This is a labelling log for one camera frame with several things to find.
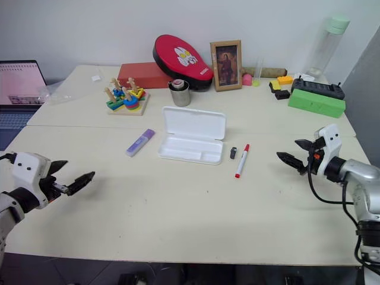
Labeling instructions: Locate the red rectangular box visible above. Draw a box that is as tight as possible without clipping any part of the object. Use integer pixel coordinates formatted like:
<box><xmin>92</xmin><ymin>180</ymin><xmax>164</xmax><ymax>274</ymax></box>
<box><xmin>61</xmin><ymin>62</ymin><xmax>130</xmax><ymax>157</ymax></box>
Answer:
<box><xmin>116</xmin><ymin>62</ymin><xmax>175</xmax><ymax>90</ymax></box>

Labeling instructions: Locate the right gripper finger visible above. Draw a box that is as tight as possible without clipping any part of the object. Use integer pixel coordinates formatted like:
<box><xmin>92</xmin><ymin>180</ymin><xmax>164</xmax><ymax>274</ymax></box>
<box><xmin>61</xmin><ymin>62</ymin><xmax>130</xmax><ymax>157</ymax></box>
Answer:
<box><xmin>294</xmin><ymin>138</ymin><xmax>313</xmax><ymax>152</ymax></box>
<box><xmin>276</xmin><ymin>151</ymin><xmax>307</xmax><ymax>175</ymax></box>

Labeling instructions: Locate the metal cup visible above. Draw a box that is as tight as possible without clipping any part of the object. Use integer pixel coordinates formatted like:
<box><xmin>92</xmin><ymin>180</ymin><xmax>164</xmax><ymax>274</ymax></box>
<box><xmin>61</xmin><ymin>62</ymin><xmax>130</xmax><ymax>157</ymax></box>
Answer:
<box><xmin>168</xmin><ymin>80</ymin><xmax>191</xmax><ymax>107</ymax></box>

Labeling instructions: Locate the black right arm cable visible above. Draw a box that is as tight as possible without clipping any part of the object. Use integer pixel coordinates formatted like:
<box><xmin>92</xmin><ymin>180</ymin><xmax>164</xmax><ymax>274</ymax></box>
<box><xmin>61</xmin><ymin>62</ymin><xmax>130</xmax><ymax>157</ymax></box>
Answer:
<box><xmin>307</xmin><ymin>150</ymin><xmax>362</xmax><ymax>231</ymax></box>

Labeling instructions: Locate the clear plastic bag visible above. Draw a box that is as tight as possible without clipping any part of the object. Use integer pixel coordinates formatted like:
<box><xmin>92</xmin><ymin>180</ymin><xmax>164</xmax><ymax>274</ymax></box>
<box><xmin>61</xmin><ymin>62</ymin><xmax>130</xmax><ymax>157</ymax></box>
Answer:
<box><xmin>36</xmin><ymin>80</ymin><xmax>74</xmax><ymax>105</ymax></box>

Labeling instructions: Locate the black remote controller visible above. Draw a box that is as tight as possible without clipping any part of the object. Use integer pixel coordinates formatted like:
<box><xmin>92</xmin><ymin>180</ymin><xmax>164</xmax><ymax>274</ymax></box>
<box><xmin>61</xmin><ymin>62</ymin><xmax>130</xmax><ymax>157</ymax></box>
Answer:
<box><xmin>290</xmin><ymin>77</ymin><xmax>346</xmax><ymax>101</ymax></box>

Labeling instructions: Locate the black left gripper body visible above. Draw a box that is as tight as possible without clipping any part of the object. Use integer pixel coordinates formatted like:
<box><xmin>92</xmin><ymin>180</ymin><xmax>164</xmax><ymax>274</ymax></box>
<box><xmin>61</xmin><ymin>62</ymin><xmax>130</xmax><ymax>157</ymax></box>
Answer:
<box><xmin>39</xmin><ymin>174</ymin><xmax>69</xmax><ymax>205</ymax></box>

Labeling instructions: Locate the red black oval pad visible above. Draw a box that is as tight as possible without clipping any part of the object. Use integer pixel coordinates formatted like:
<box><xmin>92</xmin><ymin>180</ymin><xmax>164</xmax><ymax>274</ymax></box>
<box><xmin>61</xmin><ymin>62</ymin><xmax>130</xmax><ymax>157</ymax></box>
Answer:
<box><xmin>151</xmin><ymin>34</ymin><xmax>215</xmax><ymax>92</ymax></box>

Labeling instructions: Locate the wooden picture frame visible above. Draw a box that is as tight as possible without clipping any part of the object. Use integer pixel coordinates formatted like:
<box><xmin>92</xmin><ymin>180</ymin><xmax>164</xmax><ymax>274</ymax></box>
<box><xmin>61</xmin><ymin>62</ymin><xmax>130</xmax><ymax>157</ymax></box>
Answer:
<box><xmin>210</xmin><ymin>39</ymin><xmax>243</xmax><ymax>93</ymax></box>

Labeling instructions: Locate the brown rolled cylinder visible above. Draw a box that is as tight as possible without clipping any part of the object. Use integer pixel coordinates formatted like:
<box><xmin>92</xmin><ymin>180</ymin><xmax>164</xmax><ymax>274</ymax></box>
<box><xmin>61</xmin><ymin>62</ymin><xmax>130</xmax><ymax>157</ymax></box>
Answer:
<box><xmin>240</xmin><ymin>66</ymin><xmax>289</xmax><ymax>77</ymax></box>

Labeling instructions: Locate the green foam block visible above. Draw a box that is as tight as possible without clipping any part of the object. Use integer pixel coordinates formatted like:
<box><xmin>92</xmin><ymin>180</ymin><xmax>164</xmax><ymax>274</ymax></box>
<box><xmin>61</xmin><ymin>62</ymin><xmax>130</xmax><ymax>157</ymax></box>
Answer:
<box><xmin>287</xmin><ymin>88</ymin><xmax>347</xmax><ymax>119</ymax></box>

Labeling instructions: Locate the purple highlighter pen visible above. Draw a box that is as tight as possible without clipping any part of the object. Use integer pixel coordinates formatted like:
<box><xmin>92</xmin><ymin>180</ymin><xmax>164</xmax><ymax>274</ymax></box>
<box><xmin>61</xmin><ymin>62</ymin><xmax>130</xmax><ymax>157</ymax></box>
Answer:
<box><xmin>125</xmin><ymin>128</ymin><xmax>156</xmax><ymax>158</ymax></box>

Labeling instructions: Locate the clear tube with green base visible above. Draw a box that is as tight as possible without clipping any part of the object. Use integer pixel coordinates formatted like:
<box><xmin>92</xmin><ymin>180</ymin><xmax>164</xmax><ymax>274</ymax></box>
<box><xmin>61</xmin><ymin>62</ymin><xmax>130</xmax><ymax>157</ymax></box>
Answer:
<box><xmin>252</xmin><ymin>58</ymin><xmax>265</xmax><ymax>88</ymax></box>

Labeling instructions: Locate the red capped white marker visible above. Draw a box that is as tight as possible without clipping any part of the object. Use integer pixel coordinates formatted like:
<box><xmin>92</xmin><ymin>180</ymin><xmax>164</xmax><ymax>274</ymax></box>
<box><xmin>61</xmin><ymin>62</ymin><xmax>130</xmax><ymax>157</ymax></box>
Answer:
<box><xmin>234</xmin><ymin>143</ymin><xmax>251</xmax><ymax>179</ymax></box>

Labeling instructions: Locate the grey partition panel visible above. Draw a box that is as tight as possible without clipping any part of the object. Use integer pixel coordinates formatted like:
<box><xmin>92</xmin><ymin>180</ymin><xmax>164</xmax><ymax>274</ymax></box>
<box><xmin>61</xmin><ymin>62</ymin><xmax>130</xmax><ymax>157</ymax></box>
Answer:
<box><xmin>340</xmin><ymin>27</ymin><xmax>380</xmax><ymax>169</ymax></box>

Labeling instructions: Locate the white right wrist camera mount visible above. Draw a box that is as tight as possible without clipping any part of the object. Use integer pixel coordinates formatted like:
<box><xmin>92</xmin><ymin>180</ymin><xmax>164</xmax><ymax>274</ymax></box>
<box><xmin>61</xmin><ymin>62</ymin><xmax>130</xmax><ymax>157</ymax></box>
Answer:
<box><xmin>313</xmin><ymin>123</ymin><xmax>343</xmax><ymax>179</ymax></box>

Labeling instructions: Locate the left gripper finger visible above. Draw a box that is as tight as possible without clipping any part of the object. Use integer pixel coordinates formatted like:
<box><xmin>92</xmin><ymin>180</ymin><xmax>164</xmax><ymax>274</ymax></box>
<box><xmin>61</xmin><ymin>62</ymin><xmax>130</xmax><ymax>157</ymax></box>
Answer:
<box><xmin>65</xmin><ymin>170</ymin><xmax>96</xmax><ymax>197</ymax></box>
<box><xmin>48</xmin><ymin>160</ymin><xmax>69</xmax><ymax>178</ymax></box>

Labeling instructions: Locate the open laptop computer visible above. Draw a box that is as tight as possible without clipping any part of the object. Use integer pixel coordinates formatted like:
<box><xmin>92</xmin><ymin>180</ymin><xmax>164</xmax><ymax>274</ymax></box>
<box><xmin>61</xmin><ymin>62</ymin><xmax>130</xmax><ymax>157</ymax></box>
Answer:
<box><xmin>0</xmin><ymin>59</ymin><xmax>49</xmax><ymax>153</ymax></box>

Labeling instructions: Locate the wooden shape stacking toy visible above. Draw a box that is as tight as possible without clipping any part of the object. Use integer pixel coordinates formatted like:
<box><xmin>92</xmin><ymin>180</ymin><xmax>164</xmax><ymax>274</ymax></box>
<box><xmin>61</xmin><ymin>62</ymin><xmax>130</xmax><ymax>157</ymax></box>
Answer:
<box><xmin>103</xmin><ymin>77</ymin><xmax>151</xmax><ymax>117</ymax></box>

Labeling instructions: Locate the white crumpled tissue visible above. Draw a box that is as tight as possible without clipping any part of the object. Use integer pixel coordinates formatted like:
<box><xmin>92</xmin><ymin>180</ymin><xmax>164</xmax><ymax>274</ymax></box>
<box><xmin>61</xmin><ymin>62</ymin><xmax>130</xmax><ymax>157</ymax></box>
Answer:
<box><xmin>293</xmin><ymin>71</ymin><xmax>316</xmax><ymax>81</ymax></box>

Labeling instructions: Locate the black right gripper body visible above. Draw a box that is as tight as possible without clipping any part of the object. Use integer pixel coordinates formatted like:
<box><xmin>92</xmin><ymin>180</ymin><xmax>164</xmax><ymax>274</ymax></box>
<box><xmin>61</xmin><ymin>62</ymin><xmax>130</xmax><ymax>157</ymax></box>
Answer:
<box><xmin>299</xmin><ymin>137</ymin><xmax>325</xmax><ymax>176</ymax></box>

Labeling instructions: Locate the clear bottle with green cap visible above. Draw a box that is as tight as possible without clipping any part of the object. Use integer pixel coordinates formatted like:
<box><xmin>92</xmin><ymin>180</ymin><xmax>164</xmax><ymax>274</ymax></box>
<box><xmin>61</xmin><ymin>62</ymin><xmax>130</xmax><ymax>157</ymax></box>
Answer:
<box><xmin>308</xmin><ymin>12</ymin><xmax>351</xmax><ymax>79</ymax></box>

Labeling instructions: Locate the white open pencil case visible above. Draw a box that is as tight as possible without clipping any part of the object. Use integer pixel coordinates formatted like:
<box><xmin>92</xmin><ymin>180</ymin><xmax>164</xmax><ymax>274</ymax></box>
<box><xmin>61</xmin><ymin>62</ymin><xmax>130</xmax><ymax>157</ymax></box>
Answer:
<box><xmin>157</xmin><ymin>106</ymin><xmax>227</xmax><ymax>166</ymax></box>

